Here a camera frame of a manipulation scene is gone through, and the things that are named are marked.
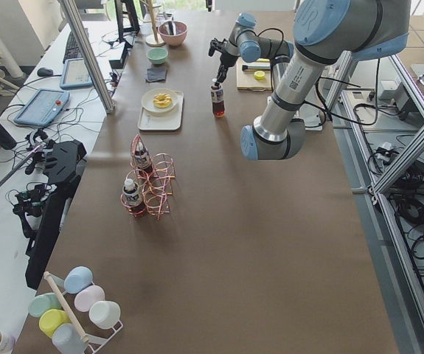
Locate pastel pink cup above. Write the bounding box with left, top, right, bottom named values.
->
left=74, top=285, right=105, bottom=312

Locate mint green bowl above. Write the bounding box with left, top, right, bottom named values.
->
left=147, top=47, right=169, bottom=65

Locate tea bottle white cap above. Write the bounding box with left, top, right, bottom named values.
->
left=211, top=78, right=225, bottom=118

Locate black computer mouse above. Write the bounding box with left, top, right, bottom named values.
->
left=37, top=67, right=54, bottom=77

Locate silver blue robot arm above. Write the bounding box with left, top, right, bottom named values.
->
left=209, top=1, right=411, bottom=160

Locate white cup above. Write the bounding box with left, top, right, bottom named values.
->
left=88, top=300, right=121, bottom=330

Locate copper wire bottle rack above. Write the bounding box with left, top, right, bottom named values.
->
left=120, top=135, right=176, bottom=219

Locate white serving tray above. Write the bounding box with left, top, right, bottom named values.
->
left=137, top=88, right=184, bottom=131

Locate pastel yellow cup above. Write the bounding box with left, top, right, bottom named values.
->
left=38, top=309, right=71, bottom=338

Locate steel muddler rod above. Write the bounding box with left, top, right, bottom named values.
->
left=241, top=63, right=271, bottom=72

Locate metal ice scoop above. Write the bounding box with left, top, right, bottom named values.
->
left=165, top=21, right=176, bottom=35

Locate grey folded cloth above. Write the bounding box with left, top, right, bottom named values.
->
left=145, top=67, right=167, bottom=83

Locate black keyboard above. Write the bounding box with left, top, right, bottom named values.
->
left=62, top=32, right=83, bottom=63

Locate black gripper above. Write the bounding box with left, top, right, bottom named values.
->
left=208, top=38, right=238, bottom=83

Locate white round plate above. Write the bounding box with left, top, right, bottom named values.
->
left=141, top=88, right=179, bottom=114

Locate grey blue cup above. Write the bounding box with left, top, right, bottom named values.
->
left=52, top=323, right=87, bottom=354

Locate half cut lemon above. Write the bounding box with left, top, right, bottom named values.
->
left=253, top=70, right=265, bottom=80

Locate wooden cutting board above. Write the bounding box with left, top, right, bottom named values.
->
left=236, top=58, right=271, bottom=91

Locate white wire cup rack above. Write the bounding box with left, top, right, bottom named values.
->
left=85, top=320, right=124, bottom=353

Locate aluminium frame post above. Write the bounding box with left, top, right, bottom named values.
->
left=59, top=0, right=115, bottom=114

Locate long metal rod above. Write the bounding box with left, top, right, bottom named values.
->
left=0, top=144, right=43, bottom=187

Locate wooden rack handle dowel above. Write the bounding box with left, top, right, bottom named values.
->
left=43, top=271, right=89, bottom=343

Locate blue teach pendant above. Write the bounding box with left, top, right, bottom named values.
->
left=13, top=89, right=70, bottom=127
left=60, top=58, right=93, bottom=90

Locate glazed ring donut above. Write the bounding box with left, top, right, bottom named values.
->
left=153, top=93, right=173, bottom=108

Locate tea bottle in rack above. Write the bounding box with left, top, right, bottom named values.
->
left=133, top=142, right=153, bottom=174
left=122, top=178, right=146, bottom=218

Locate pastel green cup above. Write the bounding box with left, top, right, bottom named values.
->
left=28, top=292, right=62, bottom=318

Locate pastel blue cup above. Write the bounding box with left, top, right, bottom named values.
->
left=64, top=266, right=93, bottom=294

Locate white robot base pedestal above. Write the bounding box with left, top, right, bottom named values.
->
left=295, top=100, right=323, bottom=131

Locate pink bowl with ice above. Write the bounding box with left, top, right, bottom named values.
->
left=158, top=21, right=188, bottom=46

